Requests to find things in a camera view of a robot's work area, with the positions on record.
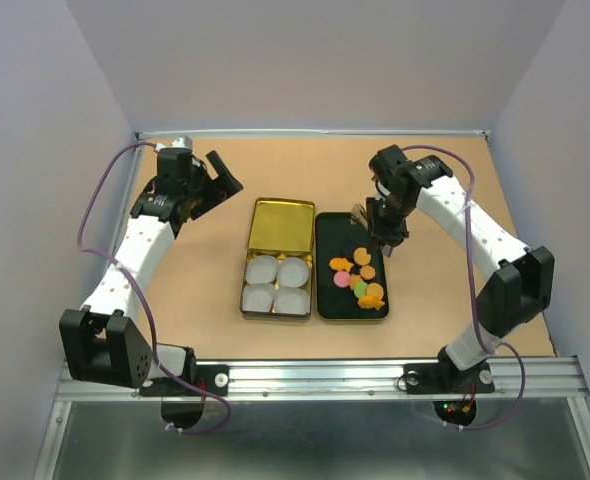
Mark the gold tin lid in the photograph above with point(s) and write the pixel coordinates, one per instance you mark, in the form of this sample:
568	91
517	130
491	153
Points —
282	225

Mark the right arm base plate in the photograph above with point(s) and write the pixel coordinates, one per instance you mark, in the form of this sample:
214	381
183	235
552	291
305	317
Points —
438	378

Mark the orange fish cookie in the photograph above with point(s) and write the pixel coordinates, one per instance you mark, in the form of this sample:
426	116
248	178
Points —
340	264
368	302

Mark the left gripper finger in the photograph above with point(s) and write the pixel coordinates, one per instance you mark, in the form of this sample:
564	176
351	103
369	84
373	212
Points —
225	182
209	197

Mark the white paper cup front right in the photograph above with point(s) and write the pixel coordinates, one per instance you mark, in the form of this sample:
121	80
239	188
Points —
291	301

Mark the aluminium front rail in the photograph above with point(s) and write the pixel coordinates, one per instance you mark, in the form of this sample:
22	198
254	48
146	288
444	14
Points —
378	380

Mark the orange shell cookie lower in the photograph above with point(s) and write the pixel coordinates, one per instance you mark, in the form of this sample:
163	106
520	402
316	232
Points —
367	272

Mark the pink round cookie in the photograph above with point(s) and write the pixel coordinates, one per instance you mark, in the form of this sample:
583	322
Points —
342	279

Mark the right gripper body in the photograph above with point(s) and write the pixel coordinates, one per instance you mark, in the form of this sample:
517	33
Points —
392	216

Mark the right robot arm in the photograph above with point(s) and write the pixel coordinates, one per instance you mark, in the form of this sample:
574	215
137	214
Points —
518	278

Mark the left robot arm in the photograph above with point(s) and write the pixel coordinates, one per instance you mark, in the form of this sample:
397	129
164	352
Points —
101	340

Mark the gold cookie tin base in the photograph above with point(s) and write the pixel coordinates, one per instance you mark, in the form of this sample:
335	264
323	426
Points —
272	315

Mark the metal tongs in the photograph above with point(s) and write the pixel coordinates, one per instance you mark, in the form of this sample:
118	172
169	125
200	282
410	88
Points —
359	217

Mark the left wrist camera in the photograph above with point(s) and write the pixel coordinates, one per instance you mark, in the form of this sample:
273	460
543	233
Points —
183	142

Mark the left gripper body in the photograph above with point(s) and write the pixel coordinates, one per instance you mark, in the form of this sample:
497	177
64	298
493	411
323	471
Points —
193	188

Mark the orange star cookie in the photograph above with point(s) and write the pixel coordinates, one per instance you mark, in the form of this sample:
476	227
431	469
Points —
354	280

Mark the white paper cup back left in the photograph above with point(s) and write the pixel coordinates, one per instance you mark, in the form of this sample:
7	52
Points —
262	269

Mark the white paper cup front left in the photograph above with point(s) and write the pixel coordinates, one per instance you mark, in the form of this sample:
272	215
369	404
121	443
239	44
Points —
258	297

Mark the white paper cup back right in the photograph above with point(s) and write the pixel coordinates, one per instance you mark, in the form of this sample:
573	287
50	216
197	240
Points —
293	272

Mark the white paper cup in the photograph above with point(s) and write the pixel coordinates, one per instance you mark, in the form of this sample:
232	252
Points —
258	297
291	301
293	272
262	269

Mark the green round cookie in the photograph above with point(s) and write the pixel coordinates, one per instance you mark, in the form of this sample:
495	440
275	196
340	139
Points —
360	289

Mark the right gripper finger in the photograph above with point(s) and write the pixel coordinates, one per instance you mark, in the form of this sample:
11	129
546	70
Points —
373	211
389	243

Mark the black tray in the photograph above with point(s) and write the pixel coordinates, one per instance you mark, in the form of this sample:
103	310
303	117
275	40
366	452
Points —
337	237

